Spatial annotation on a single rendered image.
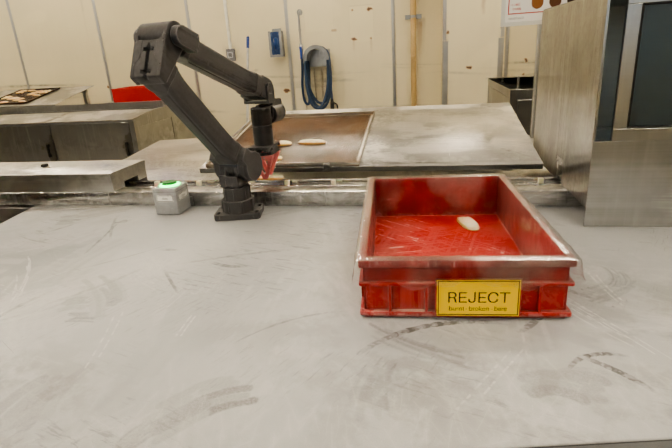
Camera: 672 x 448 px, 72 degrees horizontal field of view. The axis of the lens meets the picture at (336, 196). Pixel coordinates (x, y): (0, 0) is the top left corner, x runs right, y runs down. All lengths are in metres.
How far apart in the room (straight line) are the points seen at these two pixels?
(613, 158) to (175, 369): 0.92
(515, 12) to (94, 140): 3.31
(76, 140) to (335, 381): 3.90
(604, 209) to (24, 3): 6.34
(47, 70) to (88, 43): 0.67
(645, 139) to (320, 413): 0.85
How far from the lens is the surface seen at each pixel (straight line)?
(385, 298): 0.73
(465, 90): 4.69
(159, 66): 0.98
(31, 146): 4.66
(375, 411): 0.59
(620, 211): 1.17
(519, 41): 5.04
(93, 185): 1.55
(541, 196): 1.25
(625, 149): 1.13
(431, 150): 1.49
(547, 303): 0.77
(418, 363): 0.66
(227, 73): 1.17
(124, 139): 4.09
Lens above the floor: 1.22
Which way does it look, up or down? 17 degrees down
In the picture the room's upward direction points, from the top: 4 degrees counter-clockwise
